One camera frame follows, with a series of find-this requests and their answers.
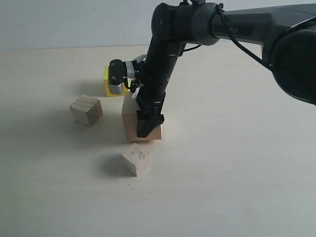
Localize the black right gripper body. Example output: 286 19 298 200
136 74 170 118

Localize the large light wooden cube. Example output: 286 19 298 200
121 92 162 142

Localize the yellow cube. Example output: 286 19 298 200
103 66 129 97

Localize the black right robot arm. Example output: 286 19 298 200
136 0 316 138

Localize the small pale wooden cube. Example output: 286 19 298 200
122 143 150 177

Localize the medium grained wooden cube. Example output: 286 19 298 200
70 94 103 127

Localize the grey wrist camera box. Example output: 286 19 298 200
108 59 135 95

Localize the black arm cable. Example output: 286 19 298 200
180 2 275 70

